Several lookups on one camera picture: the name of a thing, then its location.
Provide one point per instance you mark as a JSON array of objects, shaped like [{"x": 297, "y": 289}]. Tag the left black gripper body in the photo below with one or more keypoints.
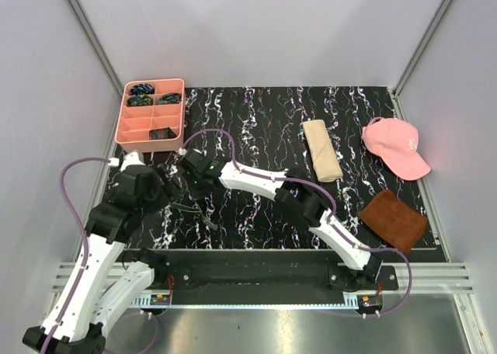
[{"x": 153, "y": 196}]

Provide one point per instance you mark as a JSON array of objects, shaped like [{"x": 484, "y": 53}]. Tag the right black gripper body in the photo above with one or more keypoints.
[{"x": 196, "y": 189}]

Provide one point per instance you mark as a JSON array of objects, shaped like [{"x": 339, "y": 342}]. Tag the silver ornate fork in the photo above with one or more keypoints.
[{"x": 194, "y": 210}]

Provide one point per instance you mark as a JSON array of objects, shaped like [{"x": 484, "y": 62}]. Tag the beige cloth napkin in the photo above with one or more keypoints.
[{"x": 323, "y": 156}]

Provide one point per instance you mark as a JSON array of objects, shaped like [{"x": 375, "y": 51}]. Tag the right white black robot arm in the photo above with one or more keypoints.
[{"x": 295, "y": 192}]

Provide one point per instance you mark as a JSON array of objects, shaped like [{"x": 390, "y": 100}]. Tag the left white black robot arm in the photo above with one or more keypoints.
[{"x": 86, "y": 311}]

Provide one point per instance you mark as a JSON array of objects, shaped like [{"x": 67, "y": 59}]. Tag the dark patterned object in box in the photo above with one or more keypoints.
[{"x": 162, "y": 134}]

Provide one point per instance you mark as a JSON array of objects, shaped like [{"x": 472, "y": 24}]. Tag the pink plastic divided organizer box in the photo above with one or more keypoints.
[{"x": 134, "y": 123}]

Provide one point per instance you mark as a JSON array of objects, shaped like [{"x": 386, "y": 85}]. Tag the blue patterned object right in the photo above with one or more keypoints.
[{"x": 170, "y": 98}]

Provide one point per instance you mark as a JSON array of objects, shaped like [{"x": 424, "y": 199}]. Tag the blue yellow patterned object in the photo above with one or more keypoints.
[{"x": 140, "y": 100}]

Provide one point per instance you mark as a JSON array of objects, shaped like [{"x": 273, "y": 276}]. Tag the blue patterned object top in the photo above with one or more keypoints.
[{"x": 142, "y": 89}]

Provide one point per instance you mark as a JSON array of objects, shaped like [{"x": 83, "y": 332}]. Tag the left orange connector box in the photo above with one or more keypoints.
[{"x": 160, "y": 299}]

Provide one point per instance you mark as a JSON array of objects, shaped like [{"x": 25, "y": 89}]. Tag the black marbled table mat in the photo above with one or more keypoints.
[{"x": 264, "y": 125}]

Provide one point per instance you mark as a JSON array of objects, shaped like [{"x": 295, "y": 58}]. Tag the brown suede cloth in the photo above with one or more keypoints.
[{"x": 394, "y": 221}]

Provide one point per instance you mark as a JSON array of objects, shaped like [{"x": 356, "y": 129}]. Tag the pink baseball cap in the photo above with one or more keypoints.
[{"x": 396, "y": 142}]

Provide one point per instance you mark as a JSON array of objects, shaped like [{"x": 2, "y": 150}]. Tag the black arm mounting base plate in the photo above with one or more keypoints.
[{"x": 264, "y": 278}]

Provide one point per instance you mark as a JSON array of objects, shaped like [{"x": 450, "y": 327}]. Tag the grey slotted cable duct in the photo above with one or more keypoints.
[{"x": 143, "y": 301}]

